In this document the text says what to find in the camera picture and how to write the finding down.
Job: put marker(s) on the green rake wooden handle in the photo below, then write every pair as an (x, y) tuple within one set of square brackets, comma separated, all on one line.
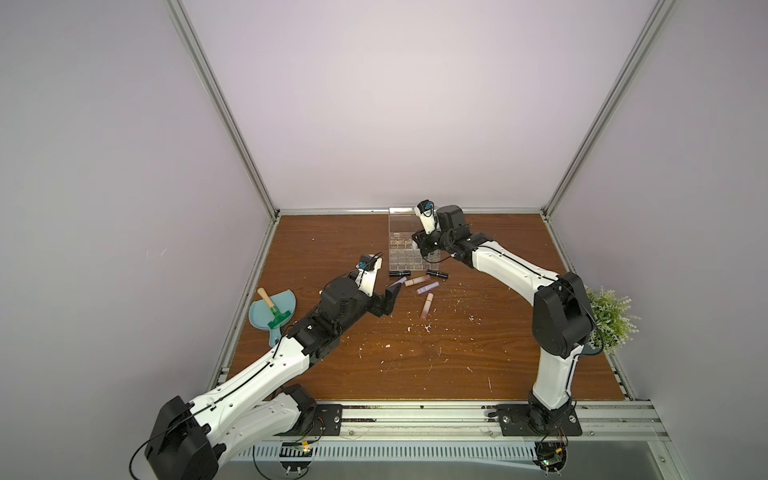
[(278, 315)]

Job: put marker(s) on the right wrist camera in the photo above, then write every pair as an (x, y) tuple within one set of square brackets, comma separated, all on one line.
[(426, 212)]

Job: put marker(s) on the teal dustpan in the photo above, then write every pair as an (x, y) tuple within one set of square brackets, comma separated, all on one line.
[(259, 314)]

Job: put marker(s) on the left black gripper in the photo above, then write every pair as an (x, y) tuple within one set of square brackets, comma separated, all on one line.
[(385, 303)]

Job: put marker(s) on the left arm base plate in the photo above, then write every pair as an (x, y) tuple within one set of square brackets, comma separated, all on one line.
[(321, 420)]

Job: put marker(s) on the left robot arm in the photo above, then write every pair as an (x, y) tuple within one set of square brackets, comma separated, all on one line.
[(195, 439)]

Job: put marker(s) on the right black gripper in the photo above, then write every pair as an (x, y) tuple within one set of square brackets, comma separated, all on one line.
[(425, 240)]

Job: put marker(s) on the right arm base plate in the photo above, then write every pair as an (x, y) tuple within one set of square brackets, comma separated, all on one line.
[(535, 420)]

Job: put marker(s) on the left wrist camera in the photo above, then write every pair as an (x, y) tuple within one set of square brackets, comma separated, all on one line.
[(367, 267)]

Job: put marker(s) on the peach lip gloss tube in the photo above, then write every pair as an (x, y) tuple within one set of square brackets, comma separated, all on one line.
[(416, 281)]

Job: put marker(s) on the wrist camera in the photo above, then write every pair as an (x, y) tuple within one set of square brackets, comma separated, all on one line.
[(426, 212), (367, 267)]

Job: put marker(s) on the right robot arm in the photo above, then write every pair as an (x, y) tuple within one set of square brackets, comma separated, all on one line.
[(562, 322)]

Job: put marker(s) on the clear acrylic lipstick organizer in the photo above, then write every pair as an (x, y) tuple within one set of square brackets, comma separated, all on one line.
[(404, 253)]

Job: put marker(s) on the potted green plant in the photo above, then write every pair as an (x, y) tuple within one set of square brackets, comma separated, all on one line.
[(614, 325)]

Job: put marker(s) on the aluminium front rail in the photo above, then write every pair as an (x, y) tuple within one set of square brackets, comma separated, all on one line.
[(486, 420)]

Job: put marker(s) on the pink lip gloss tube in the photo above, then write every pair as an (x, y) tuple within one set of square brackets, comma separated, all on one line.
[(427, 306)]

